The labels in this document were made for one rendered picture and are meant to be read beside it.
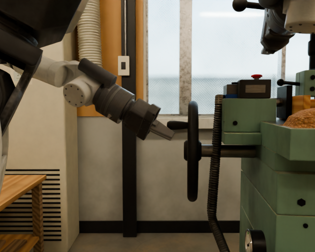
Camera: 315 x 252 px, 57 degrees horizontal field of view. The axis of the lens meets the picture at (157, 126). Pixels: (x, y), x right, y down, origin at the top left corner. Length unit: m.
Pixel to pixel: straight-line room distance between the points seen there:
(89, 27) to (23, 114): 0.68
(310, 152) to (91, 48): 1.62
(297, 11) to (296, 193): 0.37
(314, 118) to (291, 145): 0.07
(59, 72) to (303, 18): 0.58
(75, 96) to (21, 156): 1.30
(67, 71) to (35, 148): 1.17
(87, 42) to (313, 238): 1.67
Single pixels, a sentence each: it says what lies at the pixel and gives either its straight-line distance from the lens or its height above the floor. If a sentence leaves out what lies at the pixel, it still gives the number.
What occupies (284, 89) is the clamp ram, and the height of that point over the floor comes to 0.98.
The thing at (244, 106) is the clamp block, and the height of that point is 0.94.
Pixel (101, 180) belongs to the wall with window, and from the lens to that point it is 2.20.
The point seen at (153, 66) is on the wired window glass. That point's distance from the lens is 2.18.
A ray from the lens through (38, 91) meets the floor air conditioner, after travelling 1.93.
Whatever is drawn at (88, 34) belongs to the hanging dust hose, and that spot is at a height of 1.39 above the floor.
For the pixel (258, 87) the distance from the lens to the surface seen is 0.80.
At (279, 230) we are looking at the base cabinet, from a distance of 0.71.
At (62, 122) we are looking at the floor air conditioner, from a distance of 1.89.
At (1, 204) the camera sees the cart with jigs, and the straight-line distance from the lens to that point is 1.41.
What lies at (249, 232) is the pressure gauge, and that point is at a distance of 0.64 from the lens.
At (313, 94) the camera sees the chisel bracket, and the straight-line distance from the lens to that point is 0.87.
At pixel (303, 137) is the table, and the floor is 0.88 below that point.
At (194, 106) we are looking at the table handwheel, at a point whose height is 0.94.
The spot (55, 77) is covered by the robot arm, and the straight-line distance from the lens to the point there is 0.81.
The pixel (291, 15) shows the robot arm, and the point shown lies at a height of 1.07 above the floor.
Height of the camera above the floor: 0.94
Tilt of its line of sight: 4 degrees down
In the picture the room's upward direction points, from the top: straight up
